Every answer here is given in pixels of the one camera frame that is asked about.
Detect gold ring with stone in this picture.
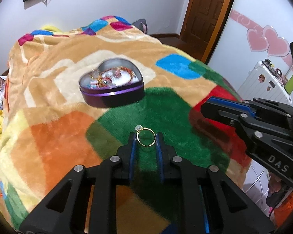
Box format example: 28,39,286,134
134,124,158,147

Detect purple heart-shaped tin box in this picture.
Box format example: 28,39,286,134
79,58,145,108

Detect white hard-shell suitcase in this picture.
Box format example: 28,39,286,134
238,61,292,105

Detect cosmetics on suitcase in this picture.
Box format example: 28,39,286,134
263,59,288,85

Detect colourful patchwork fleece blanket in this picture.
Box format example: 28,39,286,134
0,16,250,228

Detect brown wooden door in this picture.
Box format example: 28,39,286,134
180,0,231,54

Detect grey backpack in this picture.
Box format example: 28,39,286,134
132,19,148,34

